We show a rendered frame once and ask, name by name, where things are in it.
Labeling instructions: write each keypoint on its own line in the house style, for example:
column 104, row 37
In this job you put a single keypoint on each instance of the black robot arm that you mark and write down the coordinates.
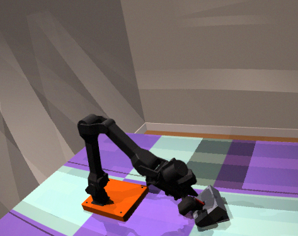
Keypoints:
column 158, row 171

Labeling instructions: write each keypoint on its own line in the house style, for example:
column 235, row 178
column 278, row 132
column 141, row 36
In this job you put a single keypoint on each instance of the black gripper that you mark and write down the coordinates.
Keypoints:
column 188, row 203

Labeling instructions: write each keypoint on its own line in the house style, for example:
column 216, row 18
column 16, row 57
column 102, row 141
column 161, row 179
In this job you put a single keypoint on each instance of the grey sloped panel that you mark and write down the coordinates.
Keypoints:
column 214, row 210

